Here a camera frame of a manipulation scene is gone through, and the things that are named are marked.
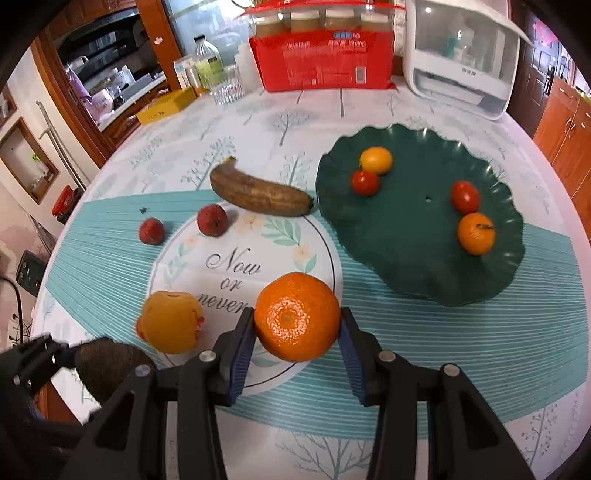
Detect dark green scalloped plate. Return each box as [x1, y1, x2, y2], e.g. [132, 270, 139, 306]
[315, 124, 525, 306]

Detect small orange tangerine with stem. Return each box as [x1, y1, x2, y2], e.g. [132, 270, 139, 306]
[457, 212, 496, 256]

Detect large yellow orange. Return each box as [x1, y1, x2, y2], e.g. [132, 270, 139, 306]
[135, 291, 204, 355]

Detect red lychee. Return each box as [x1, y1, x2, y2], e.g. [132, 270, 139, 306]
[138, 218, 165, 245]
[197, 204, 229, 237]

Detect brown wooden cabinets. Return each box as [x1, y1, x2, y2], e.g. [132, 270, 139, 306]
[534, 77, 591, 237]

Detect white carton box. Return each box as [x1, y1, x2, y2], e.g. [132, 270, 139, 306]
[173, 55, 200, 89]

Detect white plastic bottle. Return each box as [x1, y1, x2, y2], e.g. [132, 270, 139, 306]
[235, 43, 263, 92]

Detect tree patterned tablecloth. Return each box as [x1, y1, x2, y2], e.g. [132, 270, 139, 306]
[33, 86, 590, 478]

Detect black cable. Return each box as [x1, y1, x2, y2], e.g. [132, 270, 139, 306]
[0, 274, 27, 347]

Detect red cherry tomato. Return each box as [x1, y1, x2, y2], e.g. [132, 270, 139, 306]
[351, 170, 380, 197]

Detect round white printed placemat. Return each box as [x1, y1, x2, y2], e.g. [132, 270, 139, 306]
[146, 209, 346, 398]

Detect clear glass jar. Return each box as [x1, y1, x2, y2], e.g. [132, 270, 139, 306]
[211, 65, 245, 106]

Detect yellow cardboard box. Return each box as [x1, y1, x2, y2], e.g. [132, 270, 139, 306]
[136, 88, 197, 125]

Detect small orange kumquat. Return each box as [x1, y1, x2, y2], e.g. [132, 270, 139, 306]
[360, 146, 394, 176]

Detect brown overripe banana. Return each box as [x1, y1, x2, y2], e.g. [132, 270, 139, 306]
[209, 156, 314, 217]

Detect red packaged jar box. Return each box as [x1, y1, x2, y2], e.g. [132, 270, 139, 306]
[243, 1, 405, 93]

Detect orange mandarin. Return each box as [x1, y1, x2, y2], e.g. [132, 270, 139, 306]
[254, 272, 341, 363]

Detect dark brown avocado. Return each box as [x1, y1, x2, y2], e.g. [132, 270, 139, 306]
[74, 338, 156, 405]

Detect green label plastic bottle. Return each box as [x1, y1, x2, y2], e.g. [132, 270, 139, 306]
[193, 35, 224, 90]

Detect white countertop sterilizer appliance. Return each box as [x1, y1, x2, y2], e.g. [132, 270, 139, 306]
[403, 0, 532, 121]

